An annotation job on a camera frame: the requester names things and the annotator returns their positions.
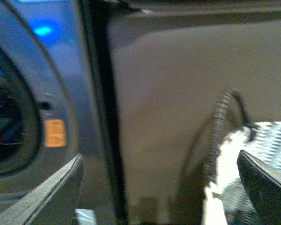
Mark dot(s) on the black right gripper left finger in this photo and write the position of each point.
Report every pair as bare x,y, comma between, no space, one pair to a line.
53,202

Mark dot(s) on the orange warning sticker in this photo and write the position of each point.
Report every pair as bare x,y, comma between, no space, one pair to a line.
55,133

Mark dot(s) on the black white patterned garment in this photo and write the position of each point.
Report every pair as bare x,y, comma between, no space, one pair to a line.
226,201

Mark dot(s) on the silver front-load washing machine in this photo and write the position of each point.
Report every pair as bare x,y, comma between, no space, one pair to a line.
55,64

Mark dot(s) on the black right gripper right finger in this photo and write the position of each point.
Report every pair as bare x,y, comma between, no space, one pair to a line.
262,184

